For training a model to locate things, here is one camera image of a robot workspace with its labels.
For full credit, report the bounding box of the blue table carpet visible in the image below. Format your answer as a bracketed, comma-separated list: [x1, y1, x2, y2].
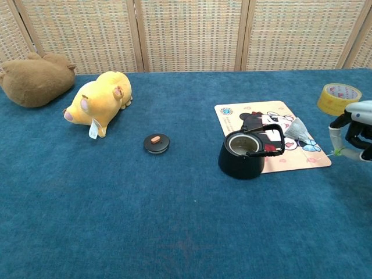
[0, 68, 372, 279]

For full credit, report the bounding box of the woven wooden folding screen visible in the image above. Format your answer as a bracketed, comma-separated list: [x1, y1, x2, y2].
[0, 0, 372, 75]

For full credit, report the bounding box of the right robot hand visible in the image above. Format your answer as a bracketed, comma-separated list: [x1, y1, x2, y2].
[328, 100, 372, 162]

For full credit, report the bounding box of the brown plush toy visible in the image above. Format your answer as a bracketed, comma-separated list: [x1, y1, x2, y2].
[0, 52, 77, 108]

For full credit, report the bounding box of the grey pyramid tea bag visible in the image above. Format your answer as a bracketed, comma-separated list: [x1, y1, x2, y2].
[284, 117, 337, 158]

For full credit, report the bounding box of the yellow packing tape roll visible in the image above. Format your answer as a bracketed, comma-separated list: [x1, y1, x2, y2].
[316, 83, 363, 117]

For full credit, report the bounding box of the black teapot lid orange knob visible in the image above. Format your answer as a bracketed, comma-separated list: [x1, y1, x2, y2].
[143, 133, 171, 155]

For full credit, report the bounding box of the yellow plush toy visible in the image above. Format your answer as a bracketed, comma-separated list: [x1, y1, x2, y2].
[63, 70, 134, 139]

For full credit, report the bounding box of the cartoon girl mouse pad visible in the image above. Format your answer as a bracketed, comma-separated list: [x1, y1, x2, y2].
[214, 100, 332, 174]

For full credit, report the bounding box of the black teapot with handle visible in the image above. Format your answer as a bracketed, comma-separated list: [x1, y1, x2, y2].
[217, 123, 286, 180]

